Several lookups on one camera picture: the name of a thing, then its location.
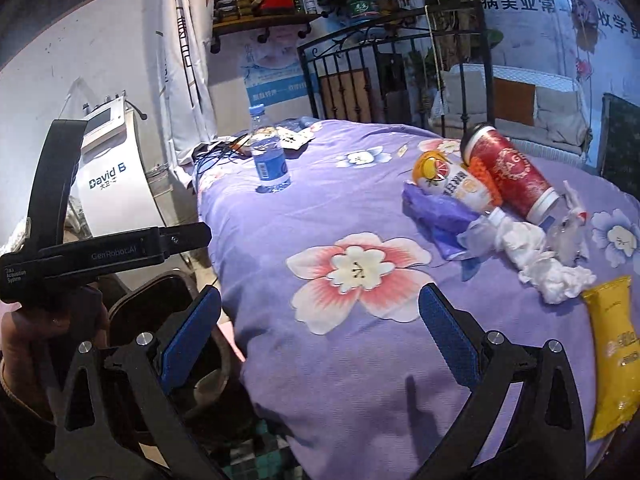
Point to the clear plastic wrapper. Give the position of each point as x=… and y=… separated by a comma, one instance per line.
x=567, y=230

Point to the white hanging banner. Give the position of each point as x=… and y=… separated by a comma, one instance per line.
x=185, y=60

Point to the white tissue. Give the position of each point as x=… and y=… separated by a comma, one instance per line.
x=560, y=280
x=520, y=240

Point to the red box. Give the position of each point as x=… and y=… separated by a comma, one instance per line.
x=277, y=4

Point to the black iron bed frame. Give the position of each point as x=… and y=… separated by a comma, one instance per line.
x=485, y=60

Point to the large white cushion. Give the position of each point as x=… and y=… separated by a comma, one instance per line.
x=462, y=92

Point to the small white cushion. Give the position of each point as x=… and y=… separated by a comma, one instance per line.
x=555, y=107

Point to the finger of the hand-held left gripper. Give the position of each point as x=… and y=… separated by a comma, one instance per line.
x=185, y=239

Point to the brown cushion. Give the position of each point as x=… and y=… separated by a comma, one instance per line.
x=514, y=102

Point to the yellow tube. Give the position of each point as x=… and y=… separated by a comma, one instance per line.
x=612, y=350

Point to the red paper cup black lid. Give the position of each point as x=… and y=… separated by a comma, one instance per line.
x=515, y=170

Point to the green round tin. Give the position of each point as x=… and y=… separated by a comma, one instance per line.
x=362, y=7

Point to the purple floral bedsheet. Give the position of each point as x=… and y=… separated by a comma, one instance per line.
x=350, y=200

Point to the person's left forearm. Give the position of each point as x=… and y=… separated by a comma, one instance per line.
x=20, y=435

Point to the black trash bin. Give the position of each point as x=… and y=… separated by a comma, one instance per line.
x=145, y=300

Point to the person's left hand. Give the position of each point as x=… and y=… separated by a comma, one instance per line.
x=20, y=340

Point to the blue face poster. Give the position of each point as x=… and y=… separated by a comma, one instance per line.
x=265, y=90

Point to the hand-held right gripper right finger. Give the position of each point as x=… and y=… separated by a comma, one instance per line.
x=445, y=340

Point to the dark green patterned board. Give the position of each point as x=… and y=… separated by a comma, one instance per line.
x=622, y=145

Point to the clear plastic bag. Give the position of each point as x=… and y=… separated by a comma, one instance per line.
x=477, y=240

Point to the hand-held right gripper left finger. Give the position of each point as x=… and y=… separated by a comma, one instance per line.
x=190, y=335

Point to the wall poster with blue text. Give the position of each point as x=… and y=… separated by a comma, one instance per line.
x=540, y=35

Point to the wooden wall shelf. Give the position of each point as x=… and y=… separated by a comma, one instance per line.
x=265, y=22

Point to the clear water bottle blue label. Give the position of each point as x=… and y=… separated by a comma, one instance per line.
x=270, y=160

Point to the orange juice bottle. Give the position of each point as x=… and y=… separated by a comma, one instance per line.
x=450, y=180

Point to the small printed packet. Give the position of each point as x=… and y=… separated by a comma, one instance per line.
x=297, y=139

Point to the purple plastic bag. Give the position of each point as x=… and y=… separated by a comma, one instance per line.
x=440, y=215

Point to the orange foam net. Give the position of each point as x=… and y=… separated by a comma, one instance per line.
x=485, y=180

